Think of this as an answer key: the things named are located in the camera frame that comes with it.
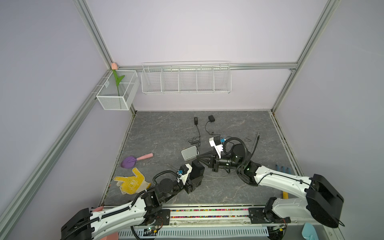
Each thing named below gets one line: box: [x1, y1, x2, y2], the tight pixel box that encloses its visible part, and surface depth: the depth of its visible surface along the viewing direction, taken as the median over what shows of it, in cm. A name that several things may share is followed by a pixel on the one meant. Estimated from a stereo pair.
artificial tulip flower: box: [111, 62, 125, 97], surface depth 92 cm
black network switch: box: [189, 159, 205, 181], surface depth 70 cm
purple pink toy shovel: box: [120, 153, 154, 169], surface depth 94 cm
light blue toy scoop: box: [301, 222, 319, 240], surface depth 70 cm
